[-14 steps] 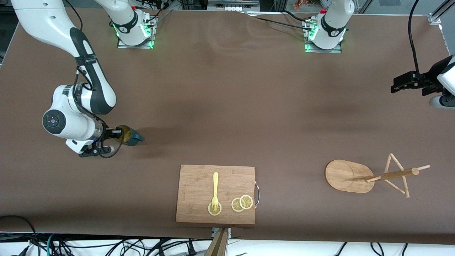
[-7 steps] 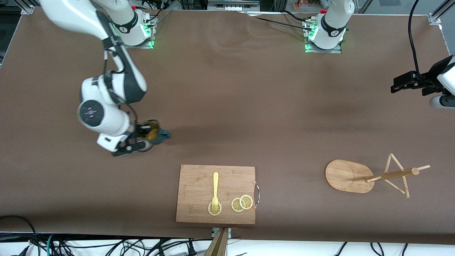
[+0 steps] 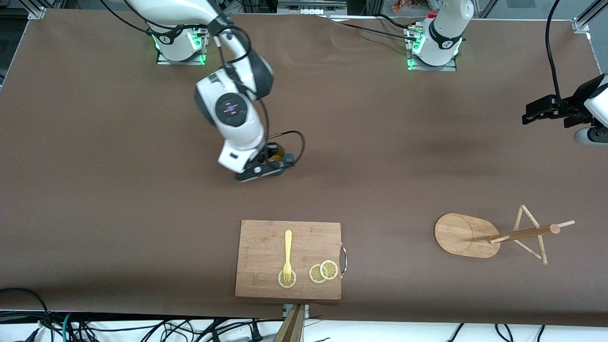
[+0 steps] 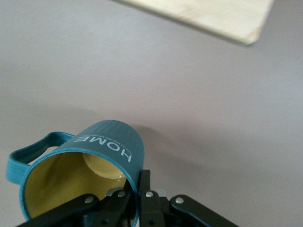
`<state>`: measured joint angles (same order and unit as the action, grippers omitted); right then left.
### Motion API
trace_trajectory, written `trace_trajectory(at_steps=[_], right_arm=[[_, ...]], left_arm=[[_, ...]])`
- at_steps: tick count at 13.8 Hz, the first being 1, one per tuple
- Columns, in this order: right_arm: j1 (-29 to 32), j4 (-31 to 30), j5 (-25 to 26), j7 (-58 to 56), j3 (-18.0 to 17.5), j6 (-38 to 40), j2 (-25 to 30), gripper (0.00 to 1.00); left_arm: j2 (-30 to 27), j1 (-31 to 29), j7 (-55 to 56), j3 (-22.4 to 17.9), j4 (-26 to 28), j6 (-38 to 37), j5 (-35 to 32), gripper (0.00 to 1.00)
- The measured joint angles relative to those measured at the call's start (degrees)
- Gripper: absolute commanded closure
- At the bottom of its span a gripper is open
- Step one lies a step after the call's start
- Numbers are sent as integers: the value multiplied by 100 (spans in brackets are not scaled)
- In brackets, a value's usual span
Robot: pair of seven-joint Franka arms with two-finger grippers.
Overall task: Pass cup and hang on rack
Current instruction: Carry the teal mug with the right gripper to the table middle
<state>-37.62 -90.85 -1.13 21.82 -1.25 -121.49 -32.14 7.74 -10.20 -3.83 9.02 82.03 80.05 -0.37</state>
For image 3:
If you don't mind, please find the wooden beam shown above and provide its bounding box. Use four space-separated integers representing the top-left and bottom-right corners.
273 304 305 342

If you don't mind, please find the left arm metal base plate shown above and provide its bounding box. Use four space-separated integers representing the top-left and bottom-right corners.
406 26 457 72

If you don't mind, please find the yellow plastic fork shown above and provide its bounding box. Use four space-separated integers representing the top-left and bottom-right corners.
283 230 293 282

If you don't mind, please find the bamboo cutting board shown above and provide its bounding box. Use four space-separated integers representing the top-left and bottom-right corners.
235 219 342 300

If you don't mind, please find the wooden mug rack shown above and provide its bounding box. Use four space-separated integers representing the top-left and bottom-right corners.
434 204 576 266

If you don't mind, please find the brown table cover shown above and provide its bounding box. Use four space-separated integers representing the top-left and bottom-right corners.
0 9 608 327

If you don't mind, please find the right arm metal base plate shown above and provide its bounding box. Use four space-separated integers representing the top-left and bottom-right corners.
157 28 209 66

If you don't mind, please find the teal ribbed cup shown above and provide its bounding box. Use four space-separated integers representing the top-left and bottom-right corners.
264 144 296 177

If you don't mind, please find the black table cable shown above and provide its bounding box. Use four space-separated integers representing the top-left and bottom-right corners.
375 13 418 31
328 17 418 42

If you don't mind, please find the grey metal frame rail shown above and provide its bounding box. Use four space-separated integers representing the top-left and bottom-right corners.
277 0 348 15

